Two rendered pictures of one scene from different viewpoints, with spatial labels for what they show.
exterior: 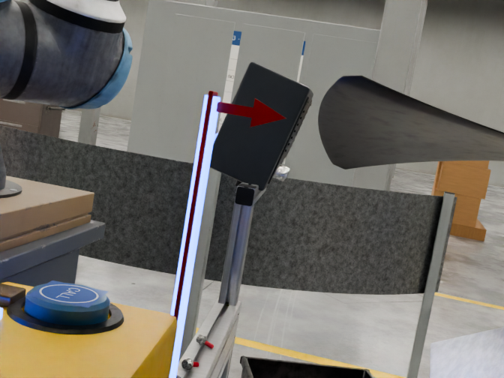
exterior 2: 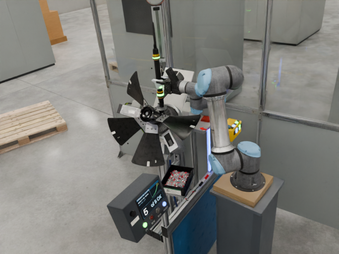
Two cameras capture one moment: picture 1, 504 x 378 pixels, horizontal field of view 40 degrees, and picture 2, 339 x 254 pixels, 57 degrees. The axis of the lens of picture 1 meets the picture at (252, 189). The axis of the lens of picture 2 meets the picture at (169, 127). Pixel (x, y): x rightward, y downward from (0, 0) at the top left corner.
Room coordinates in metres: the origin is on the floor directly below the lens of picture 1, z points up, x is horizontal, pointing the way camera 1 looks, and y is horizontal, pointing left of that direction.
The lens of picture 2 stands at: (2.09, 0.72, 2.18)
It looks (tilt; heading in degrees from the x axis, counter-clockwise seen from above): 30 degrees down; 212
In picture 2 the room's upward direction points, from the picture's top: 6 degrees counter-clockwise
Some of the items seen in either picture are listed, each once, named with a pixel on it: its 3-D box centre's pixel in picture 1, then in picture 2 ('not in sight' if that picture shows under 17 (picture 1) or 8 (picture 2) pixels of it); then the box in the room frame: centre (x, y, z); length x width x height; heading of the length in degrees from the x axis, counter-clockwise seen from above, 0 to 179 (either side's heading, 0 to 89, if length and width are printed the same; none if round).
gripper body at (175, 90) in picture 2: not in sight; (173, 85); (0.55, -0.19, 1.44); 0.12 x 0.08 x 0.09; 85
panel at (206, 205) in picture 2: not in sight; (205, 224); (0.67, 0.05, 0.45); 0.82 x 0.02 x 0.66; 175
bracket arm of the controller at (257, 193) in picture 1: (253, 188); not in sight; (1.20, 0.00, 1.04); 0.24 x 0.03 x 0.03; 175
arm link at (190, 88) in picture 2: not in sight; (195, 89); (0.56, -0.03, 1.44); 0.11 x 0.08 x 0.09; 85
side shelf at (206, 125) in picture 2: not in sight; (192, 121); (-0.02, -0.37, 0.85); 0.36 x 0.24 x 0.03; 85
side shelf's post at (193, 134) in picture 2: not in sight; (194, 161); (-0.02, -0.37, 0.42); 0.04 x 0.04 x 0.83; 85
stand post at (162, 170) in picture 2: not in sight; (165, 184); (0.42, -0.43, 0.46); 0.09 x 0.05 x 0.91; 85
